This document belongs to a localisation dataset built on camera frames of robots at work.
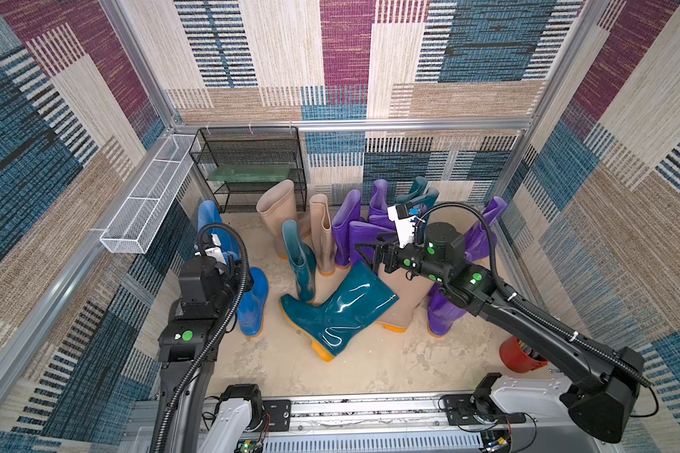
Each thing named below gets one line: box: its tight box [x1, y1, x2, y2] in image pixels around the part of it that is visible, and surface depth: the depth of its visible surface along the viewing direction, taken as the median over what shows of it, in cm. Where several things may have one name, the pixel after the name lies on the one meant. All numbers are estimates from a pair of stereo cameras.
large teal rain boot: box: [279, 260, 400, 363], surface depth 82 cm
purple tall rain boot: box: [331, 188, 362, 269], surface depth 86 cm
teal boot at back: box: [395, 175, 428, 203], surface depth 92 cm
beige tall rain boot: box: [255, 178, 298, 259], surface depth 91 cm
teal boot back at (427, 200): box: [407, 186, 440, 211], surface depth 91 cm
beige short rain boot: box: [374, 262, 434, 334], surface depth 82 cm
